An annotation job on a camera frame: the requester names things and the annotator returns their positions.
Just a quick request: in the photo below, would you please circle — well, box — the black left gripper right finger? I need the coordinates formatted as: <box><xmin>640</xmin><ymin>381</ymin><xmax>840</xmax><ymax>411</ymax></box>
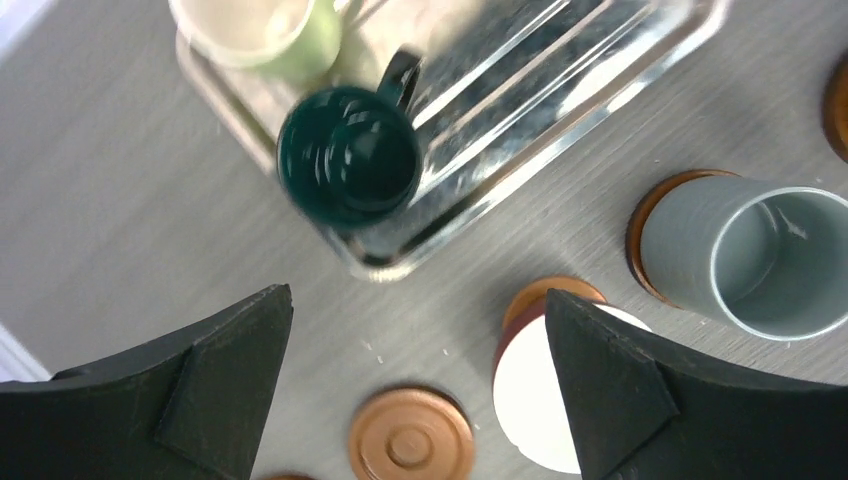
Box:
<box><xmin>545</xmin><ymin>290</ymin><xmax>847</xmax><ymax>479</ymax></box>

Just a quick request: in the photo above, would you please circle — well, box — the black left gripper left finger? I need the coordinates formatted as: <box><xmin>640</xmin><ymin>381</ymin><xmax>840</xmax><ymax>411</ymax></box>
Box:
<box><xmin>1</xmin><ymin>285</ymin><xmax>293</xmax><ymax>479</ymax></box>

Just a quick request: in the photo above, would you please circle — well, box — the red white mug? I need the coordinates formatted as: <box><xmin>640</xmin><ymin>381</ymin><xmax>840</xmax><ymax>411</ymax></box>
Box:
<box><xmin>491</xmin><ymin>296</ymin><xmax>654</xmax><ymax>476</ymax></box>

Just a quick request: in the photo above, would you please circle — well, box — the grooved wooden coaster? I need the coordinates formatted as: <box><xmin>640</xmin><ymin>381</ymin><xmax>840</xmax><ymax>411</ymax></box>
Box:
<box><xmin>821</xmin><ymin>52</ymin><xmax>847</xmax><ymax>162</ymax></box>
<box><xmin>348</xmin><ymin>387</ymin><xmax>475</xmax><ymax>480</ymax></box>
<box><xmin>625</xmin><ymin>169</ymin><xmax>738</xmax><ymax>309</ymax></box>
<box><xmin>264</xmin><ymin>473</ymin><xmax>315</xmax><ymax>480</ymax></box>

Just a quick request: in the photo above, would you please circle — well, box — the grey mug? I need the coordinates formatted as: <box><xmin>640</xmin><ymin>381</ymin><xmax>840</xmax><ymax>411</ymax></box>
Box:
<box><xmin>641</xmin><ymin>176</ymin><xmax>847</xmax><ymax>341</ymax></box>

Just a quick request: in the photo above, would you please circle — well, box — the dark green mug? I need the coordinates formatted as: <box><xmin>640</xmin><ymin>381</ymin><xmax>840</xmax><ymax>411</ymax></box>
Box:
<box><xmin>276</xmin><ymin>49</ymin><xmax>423</xmax><ymax>231</ymax></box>

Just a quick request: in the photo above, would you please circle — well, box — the silver metal tray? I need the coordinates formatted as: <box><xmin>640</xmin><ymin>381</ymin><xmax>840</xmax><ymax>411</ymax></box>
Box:
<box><xmin>176</xmin><ymin>1</ymin><xmax>730</xmax><ymax>282</ymax></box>

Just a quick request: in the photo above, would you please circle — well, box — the light green mug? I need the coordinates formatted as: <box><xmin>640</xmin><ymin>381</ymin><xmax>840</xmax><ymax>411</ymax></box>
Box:
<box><xmin>169</xmin><ymin>0</ymin><xmax>344</xmax><ymax>84</ymax></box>

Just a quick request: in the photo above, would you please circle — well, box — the plain light wooden coaster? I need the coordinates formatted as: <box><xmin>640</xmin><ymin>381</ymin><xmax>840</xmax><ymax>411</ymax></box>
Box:
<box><xmin>501</xmin><ymin>276</ymin><xmax>608</xmax><ymax>333</ymax></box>

